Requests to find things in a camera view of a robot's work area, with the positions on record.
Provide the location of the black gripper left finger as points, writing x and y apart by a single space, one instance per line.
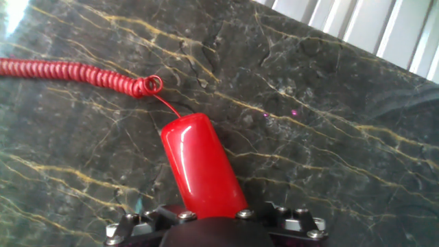
137 224

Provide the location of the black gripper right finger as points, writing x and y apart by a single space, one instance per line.
295 223

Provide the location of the red telephone handset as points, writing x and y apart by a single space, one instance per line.
202 171

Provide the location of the black marble pattern mat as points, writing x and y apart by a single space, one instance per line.
308 154

